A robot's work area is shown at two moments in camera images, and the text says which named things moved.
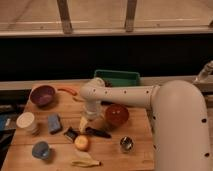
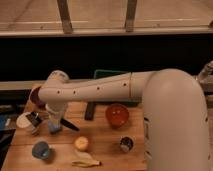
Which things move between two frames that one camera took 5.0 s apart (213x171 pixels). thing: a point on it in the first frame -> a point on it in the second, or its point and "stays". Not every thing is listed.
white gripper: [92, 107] -> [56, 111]
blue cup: [41, 150] stays
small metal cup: [126, 144] stays
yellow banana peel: [84, 159] stays
